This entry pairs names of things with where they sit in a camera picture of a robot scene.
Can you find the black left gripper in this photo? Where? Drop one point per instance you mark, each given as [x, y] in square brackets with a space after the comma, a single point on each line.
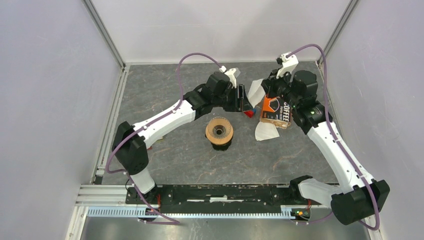
[242, 104]

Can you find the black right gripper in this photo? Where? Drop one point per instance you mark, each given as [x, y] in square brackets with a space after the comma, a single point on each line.
[269, 84]

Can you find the white paper coffee filter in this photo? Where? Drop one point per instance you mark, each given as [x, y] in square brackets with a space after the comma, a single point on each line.
[256, 92]

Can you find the orange black coffee filter box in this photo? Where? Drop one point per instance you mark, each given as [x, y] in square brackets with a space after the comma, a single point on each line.
[276, 109]

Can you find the clear ribbed glass funnel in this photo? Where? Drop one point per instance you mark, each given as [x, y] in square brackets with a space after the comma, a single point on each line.
[219, 129]

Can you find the round wooden dripper stand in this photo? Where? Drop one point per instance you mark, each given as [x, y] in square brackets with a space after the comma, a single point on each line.
[219, 136]

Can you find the paper coffee filters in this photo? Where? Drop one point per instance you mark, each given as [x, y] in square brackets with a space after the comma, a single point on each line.
[281, 125]

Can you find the dark green glass dripper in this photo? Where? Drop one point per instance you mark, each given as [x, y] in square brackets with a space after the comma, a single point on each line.
[220, 142]

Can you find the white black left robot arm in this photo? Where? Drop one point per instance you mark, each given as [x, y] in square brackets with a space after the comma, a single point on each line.
[131, 142]

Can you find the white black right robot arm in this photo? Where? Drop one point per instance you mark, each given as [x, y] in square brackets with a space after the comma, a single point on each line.
[358, 194]

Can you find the loose white paper filter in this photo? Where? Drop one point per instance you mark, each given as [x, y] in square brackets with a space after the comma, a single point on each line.
[266, 131]

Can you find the red lego brick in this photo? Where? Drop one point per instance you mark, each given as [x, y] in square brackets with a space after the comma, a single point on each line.
[250, 113]

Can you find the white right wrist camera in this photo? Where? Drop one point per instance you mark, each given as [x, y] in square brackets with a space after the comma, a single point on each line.
[287, 62]

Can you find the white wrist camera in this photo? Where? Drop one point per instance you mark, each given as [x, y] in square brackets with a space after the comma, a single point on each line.
[232, 73]
[287, 62]

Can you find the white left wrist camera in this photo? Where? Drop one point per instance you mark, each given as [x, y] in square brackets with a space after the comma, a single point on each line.
[232, 73]

